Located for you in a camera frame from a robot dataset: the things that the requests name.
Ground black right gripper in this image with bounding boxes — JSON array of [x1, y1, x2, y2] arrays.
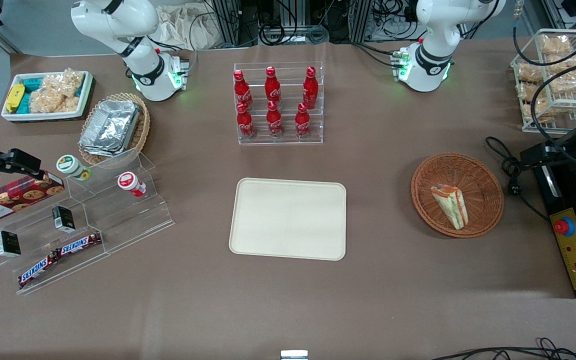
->
[[0, 148, 44, 182]]

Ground round brown wicker basket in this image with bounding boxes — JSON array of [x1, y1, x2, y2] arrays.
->
[[411, 152, 505, 239]]

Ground wrapped triangle sandwich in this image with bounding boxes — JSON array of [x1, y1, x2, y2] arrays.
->
[[430, 184, 469, 231]]

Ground oval light wicker basket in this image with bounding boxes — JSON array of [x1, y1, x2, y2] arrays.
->
[[78, 92, 151, 166]]

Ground cream rectangular tray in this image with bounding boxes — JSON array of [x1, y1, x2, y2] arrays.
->
[[228, 177, 347, 262]]

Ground red Walkers cookie box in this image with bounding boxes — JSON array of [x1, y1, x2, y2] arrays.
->
[[0, 171, 66, 226]]

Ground white rectangular snack bin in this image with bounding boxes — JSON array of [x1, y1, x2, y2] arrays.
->
[[1, 70, 94, 122]]

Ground green lid white cup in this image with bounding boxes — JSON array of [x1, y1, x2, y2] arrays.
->
[[56, 154, 92, 181]]

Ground yellow snack packet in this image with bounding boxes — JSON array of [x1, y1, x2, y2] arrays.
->
[[5, 84, 26, 113]]

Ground small black box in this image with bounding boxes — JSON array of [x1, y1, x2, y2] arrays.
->
[[0, 230, 22, 258], [52, 205, 76, 233]]

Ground silver foil containers stack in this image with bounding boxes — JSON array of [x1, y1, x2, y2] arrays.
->
[[79, 99, 141, 157]]

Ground Snickers chocolate bar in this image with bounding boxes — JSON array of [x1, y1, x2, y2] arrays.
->
[[18, 252, 60, 288], [56, 232, 103, 257]]

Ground red lid white cup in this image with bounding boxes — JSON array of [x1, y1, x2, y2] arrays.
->
[[117, 171, 147, 197]]

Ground black control box yellow panel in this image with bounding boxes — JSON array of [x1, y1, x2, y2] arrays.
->
[[532, 122, 576, 300]]

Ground clear acrylic stepped stand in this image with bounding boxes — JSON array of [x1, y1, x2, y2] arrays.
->
[[0, 147, 175, 296]]

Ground beige cloth bag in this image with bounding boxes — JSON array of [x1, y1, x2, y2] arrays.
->
[[155, 4, 220, 51]]

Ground red Coca-Cola bottle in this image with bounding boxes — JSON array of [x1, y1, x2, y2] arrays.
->
[[236, 102, 256, 140], [233, 69, 254, 111], [266, 100, 284, 139], [264, 66, 282, 109], [302, 66, 319, 110], [294, 102, 312, 139]]

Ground clear acrylic bottle rack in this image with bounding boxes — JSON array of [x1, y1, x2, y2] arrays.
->
[[233, 62, 324, 146]]

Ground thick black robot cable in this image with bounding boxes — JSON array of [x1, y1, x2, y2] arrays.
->
[[512, 0, 576, 68], [530, 60, 576, 168]]

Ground black power cable with plug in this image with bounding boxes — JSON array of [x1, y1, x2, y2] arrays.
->
[[485, 136, 552, 224]]

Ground thin black floor cables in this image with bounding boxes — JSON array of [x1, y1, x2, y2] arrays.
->
[[430, 337, 576, 360]]

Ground aluminium frame with cables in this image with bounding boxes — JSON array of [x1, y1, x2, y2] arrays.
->
[[203, 0, 421, 47]]

